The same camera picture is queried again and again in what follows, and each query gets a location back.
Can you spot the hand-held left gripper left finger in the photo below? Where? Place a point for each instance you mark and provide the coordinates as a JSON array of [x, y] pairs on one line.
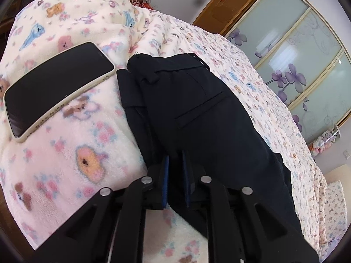
[[165, 182]]

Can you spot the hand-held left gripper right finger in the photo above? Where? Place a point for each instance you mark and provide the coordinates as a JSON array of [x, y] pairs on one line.
[[187, 182]]

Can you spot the black pants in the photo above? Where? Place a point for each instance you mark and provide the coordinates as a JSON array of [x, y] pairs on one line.
[[203, 106]]

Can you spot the bear printed fleece blanket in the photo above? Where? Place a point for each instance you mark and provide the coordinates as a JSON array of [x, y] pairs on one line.
[[82, 175]]

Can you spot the clear tube of plush toys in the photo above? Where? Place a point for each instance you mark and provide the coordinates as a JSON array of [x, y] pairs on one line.
[[323, 141]]

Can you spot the black smartphone in cream case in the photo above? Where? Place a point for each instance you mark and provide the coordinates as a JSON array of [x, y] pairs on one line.
[[54, 87]]

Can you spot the bear printed pillow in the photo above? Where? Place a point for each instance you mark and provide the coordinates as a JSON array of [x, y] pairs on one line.
[[336, 208]]

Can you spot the cream headboard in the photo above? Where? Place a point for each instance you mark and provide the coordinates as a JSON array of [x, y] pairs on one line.
[[338, 174]]

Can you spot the floral glass sliding wardrobe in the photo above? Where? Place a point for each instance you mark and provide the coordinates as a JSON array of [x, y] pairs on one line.
[[301, 46]]

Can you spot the wooden door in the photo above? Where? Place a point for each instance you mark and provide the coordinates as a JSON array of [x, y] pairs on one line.
[[222, 5]]

